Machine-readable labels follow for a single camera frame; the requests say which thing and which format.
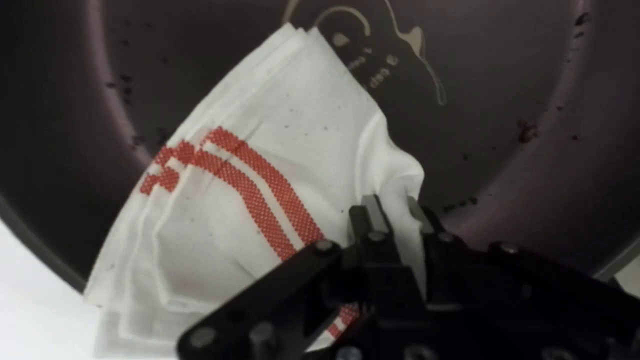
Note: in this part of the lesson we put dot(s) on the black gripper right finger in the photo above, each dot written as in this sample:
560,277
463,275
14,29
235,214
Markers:
433,232

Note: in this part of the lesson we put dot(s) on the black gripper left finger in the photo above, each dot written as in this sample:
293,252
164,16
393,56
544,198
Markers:
371,226

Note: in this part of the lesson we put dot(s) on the white towel with red stripes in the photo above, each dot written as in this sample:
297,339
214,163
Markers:
266,133

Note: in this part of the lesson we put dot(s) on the black frying pan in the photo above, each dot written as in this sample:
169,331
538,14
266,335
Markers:
533,100

